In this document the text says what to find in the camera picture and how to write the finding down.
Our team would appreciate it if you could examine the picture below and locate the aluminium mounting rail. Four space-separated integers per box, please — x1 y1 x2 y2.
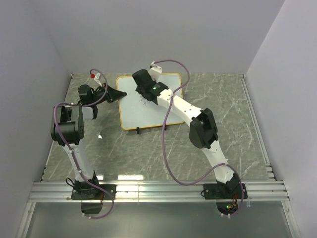
28 180 289 203

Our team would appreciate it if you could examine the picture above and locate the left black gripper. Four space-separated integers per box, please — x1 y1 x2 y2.
91 83 126 106

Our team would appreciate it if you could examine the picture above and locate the yellow framed whiteboard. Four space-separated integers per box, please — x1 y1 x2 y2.
116 73 184 130

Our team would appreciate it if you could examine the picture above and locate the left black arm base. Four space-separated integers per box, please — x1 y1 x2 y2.
71 181 117 215

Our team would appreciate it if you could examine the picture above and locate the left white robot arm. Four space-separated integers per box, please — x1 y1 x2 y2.
51 84 127 199

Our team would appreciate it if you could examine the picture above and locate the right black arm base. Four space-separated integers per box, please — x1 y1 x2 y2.
200 182 248 218

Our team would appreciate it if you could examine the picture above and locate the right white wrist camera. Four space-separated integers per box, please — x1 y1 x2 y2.
148 61 162 81

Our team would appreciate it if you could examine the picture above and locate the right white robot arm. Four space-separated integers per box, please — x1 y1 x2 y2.
132 69 243 198

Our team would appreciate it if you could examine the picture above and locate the side aluminium rail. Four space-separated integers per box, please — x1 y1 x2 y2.
239 74 276 180

